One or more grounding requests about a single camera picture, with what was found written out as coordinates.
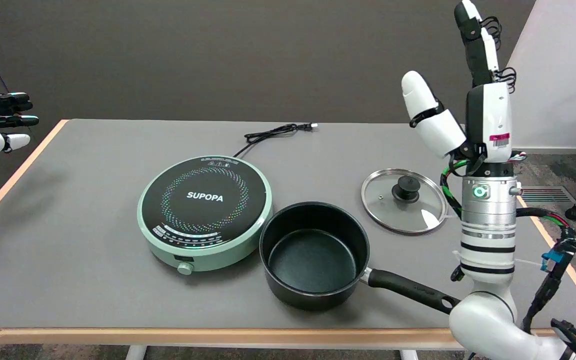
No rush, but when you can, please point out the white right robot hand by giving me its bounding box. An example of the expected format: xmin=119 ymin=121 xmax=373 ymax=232
xmin=401 ymin=0 xmax=515 ymax=174

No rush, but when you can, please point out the black soup pot with handle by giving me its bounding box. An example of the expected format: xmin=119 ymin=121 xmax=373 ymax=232
xmin=259 ymin=201 xmax=461 ymax=315

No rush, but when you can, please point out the glass pot lid black knob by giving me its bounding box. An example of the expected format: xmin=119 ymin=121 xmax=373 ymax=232
xmin=361 ymin=168 xmax=448 ymax=235

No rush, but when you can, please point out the metal floor vent grille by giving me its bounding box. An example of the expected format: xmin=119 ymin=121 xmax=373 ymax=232
xmin=518 ymin=186 xmax=576 ymax=204

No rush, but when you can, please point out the green round induction cooker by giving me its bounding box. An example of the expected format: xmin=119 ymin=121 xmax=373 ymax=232
xmin=137 ymin=155 xmax=273 ymax=276

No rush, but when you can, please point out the green black braided robot cable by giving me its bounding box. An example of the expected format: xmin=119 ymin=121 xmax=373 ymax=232
xmin=440 ymin=159 xmax=484 ymax=219

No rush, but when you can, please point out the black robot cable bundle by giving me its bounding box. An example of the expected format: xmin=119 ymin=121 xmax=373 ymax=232
xmin=515 ymin=207 xmax=576 ymax=360

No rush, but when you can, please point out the black power cord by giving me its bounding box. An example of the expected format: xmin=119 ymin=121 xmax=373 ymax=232
xmin=233 ymin=123 xmax=318 ymax=158

